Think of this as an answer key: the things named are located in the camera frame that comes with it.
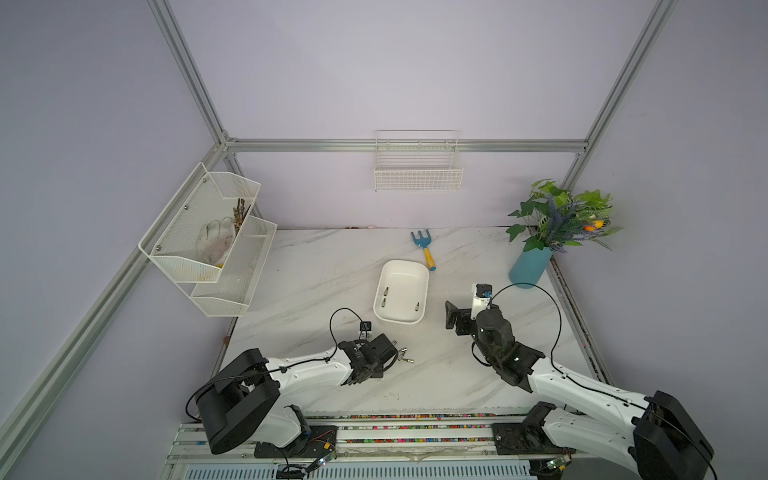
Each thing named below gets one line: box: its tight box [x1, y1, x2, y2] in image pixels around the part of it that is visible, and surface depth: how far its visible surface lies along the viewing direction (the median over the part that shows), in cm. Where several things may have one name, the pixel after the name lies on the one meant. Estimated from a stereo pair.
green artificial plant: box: [505, 179, 623, 253], surface depth 83 cm
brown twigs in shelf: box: [233, 198, 251, 235], surface depth 83 cm
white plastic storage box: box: [373, 260, 430, 325], surface depth 103 cm
